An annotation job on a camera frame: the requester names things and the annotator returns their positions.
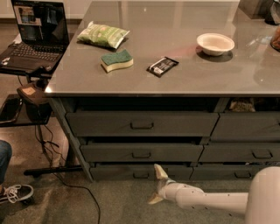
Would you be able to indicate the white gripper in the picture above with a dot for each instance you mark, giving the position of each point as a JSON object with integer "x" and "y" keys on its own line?
{"x": 167, "y": 189}

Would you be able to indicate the green chip bag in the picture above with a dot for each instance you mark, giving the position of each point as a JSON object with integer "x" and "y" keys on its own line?
{"x": 103, "y": 35}

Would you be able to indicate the black tablet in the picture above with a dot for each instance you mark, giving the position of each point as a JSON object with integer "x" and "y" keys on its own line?
{"x": 10, "y": 110}

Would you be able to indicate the green yellow sponge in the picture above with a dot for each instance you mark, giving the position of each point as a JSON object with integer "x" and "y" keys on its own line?
{"x": 116, "y": 60}

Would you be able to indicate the black snack bar wrapper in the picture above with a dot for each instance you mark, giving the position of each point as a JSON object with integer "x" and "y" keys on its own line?
{"x": 162, "y": 66}

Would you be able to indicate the blue jeans leg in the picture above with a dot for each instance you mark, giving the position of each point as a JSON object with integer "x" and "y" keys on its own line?
{"x": 5, "y": 158}

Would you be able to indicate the black white sneaker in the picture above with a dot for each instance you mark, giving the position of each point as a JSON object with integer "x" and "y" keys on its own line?
{"x": 17, "y": 193}

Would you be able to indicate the grey metal cabinet frame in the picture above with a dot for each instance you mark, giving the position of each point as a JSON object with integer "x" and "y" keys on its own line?
{"x": 62, "y": 106}

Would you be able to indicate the black device with sticker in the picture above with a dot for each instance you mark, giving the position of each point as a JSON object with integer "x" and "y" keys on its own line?
{"x": 37, "y": 106}

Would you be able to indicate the black laptop stand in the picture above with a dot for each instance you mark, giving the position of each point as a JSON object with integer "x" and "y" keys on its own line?
{"x": 23, "y": 120}

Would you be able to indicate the white bowl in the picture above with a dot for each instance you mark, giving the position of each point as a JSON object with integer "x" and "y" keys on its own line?
{"x": 215, "y": 44}

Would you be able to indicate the grey drawer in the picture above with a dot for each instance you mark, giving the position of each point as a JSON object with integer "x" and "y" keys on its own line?
{"x": 223, "y": 172}
{"x": 247, "y": 127}
{"x": 138, "y": 171}
{"x": 141, "y": 152}
{"x": 240, "y": 152}
{"x": 141, "y": 123}

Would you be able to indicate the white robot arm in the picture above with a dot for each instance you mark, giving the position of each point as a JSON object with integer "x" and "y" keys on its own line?
{"x": 260, "y": 205}

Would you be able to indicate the black laptop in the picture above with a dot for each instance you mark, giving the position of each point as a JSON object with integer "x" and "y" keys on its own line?
{"x": 44, "y": 37}

